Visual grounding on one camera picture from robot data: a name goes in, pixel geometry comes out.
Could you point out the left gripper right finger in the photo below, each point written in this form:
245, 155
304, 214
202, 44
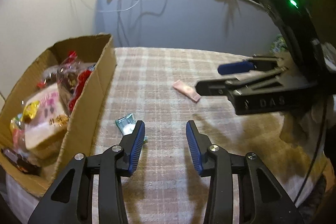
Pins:
262, 199

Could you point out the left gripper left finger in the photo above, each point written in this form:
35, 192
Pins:
69, 198

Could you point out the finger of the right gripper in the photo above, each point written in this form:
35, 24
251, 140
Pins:
263, 84
255, 63

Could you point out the pink wafer stick packet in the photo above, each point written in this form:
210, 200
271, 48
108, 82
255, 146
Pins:
186, 90

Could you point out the pink sandwich bread pack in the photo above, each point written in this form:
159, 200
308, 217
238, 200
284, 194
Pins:
44, 134

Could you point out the teal mint candy packet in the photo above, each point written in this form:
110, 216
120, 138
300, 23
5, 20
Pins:
126, 125

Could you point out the chocolate cake red-edged pack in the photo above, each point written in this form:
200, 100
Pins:
71, 77

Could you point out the yellow jelly cup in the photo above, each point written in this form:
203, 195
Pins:
17, 130

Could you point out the yellow candy packet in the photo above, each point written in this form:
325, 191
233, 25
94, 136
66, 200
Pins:
30, 111

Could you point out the green paper bag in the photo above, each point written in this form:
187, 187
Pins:
278, 45

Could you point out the pink plaid tablecloth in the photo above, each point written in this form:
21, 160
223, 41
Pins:
165, 188

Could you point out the brown cardboard box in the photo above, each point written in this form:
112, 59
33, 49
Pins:
96, 49

